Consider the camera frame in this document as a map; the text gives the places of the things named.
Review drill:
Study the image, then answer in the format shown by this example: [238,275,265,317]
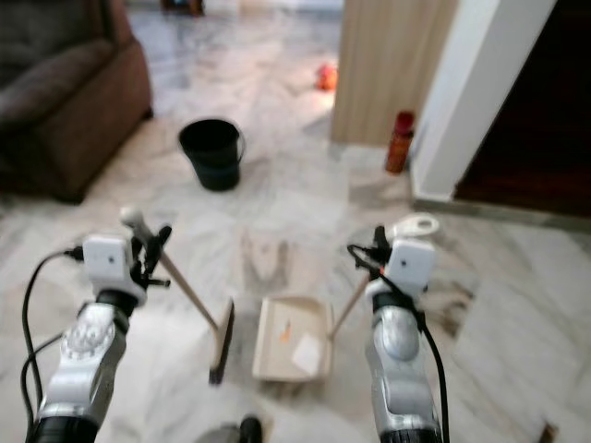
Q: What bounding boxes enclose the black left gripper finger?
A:
[148,225,175,278]

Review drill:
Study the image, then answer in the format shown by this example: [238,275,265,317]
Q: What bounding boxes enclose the beige plastic dustpan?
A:
[251,211,440,382]

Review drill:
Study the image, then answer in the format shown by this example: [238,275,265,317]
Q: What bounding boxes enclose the beige broom purple bristles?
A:
[117,205,235,387]

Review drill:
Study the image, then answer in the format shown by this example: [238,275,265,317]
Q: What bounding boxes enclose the red bottle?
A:
[385,110,417,175]

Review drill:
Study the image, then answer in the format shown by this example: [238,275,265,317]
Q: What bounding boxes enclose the black bucket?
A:
[177,117,247,193]

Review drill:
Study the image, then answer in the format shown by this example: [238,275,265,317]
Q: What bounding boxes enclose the white paper scrap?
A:
[290,333,325,376]

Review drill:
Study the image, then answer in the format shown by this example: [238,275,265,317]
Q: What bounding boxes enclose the orange round object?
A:
[313,62,340,92]

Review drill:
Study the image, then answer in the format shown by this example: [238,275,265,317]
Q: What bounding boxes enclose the light wood panel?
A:
[329,0,459,147]

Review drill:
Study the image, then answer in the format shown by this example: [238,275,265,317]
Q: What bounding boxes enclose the brown fabric sofa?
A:
[0,0,154,205]

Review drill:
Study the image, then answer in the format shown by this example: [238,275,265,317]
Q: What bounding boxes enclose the grey robot leg black foot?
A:
[211,414,265,443]

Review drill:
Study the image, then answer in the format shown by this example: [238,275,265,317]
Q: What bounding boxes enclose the dark brown wooden door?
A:
[454,0,591,210]

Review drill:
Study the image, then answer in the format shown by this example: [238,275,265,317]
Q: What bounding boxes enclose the dark wooden furniture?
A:
[161,0,203,16]

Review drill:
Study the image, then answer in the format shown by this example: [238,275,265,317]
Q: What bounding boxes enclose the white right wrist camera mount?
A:
[382,237,438,302]

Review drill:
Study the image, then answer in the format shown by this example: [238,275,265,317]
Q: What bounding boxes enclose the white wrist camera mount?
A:
[382,237,438,302]
[80,233,147,306]

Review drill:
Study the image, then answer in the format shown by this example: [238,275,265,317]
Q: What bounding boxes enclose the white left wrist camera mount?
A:
[80,233,147,306]

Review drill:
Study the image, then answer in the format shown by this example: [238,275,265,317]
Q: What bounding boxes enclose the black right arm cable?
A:
[347,242,451,443]

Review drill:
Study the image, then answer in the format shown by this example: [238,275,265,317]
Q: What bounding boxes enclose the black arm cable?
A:
[22,245,86,443]
[347,242,451,443]

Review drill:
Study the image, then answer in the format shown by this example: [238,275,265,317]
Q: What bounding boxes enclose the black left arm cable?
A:
[22,245,86,443]

